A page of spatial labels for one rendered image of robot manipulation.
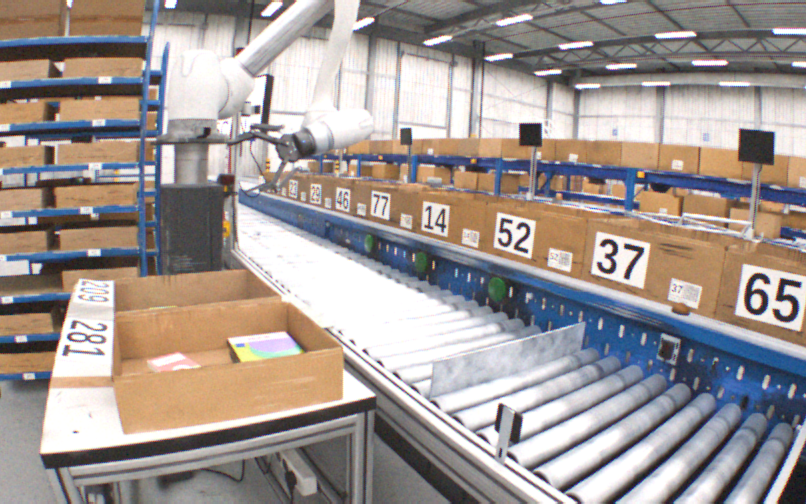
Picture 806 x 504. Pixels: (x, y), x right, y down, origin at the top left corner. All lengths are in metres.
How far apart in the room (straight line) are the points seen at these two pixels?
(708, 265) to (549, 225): 0.48
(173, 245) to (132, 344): 0.46
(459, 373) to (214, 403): 0.45
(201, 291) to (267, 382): 0.59
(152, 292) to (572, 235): 1.12
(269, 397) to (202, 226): 0.72
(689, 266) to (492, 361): 0.49
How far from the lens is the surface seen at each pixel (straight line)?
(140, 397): 0.73
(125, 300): 1.27
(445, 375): 0.87
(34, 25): 2.57
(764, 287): 1.04
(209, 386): 0.73
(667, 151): 6.14
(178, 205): 1.35
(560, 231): 1.29
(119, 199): 2.31
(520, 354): 1.00
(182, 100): 1.38
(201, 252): 1.38
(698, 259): 1.09
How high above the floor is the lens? 1.15
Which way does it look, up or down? 11 degrees down
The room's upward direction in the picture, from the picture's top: 3 degrees clockwise
